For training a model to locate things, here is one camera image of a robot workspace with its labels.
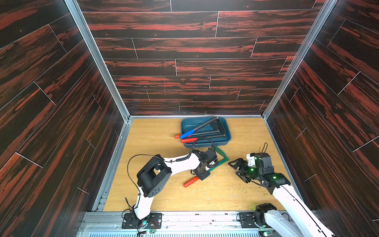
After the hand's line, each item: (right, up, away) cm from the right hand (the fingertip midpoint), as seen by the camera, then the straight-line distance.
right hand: (233, 166), depth 81 cm
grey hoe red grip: (-6, +21, +28) cm, 35 cm away
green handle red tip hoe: (-1, +1, +15) cm, 15 cm away
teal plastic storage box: (-25, +26, +35) cm, 50 cm away
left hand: (-16, -8, +7) cm, 19 cm away
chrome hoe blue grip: (-18, +21, +21) cm, 35 cm away
